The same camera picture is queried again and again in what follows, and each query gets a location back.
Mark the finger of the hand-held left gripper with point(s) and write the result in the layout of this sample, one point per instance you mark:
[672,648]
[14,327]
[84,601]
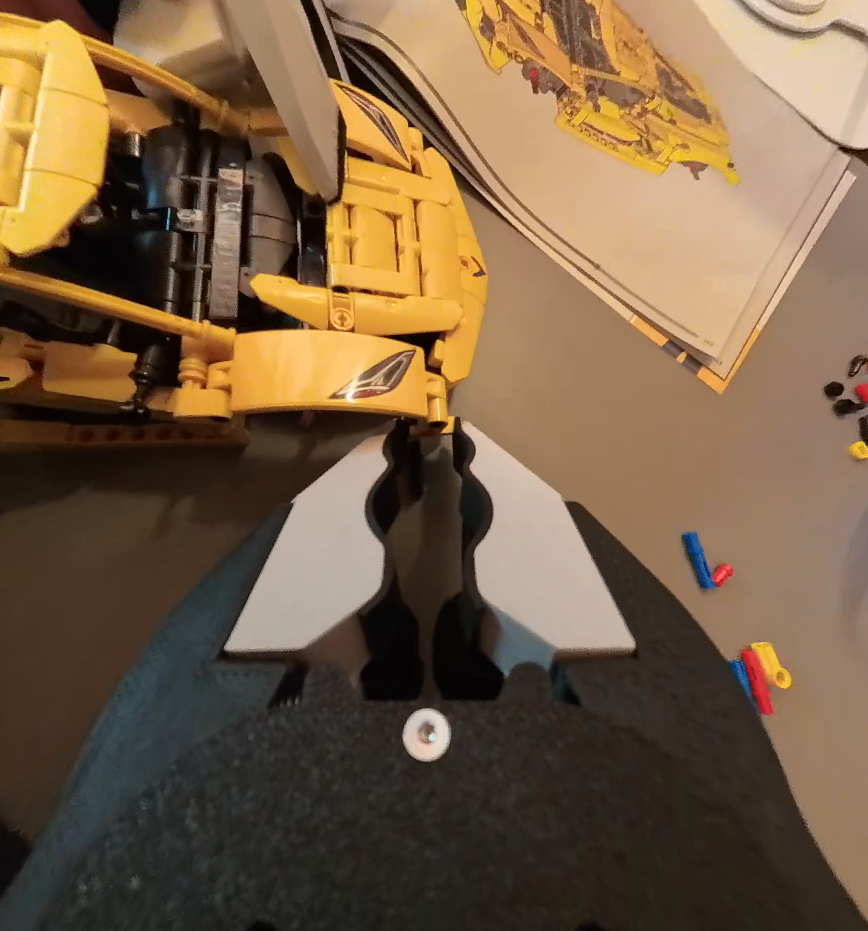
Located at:
[288,73]

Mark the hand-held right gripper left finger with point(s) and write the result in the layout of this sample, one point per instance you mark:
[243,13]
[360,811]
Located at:
[310,582]

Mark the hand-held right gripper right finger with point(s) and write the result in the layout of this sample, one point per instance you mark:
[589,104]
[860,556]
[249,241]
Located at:
[550,574]

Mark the pile of coloured brick pins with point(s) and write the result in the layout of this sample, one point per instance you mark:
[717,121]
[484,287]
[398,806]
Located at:
[698,560]

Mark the yellow toy brick car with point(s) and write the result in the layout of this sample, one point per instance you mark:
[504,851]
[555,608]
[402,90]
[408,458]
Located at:
[390,240]

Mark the instruction booklet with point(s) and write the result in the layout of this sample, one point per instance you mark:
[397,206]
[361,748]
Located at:
[659,240]

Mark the grey desk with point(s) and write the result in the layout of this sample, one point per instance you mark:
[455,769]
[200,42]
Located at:
[587,473]

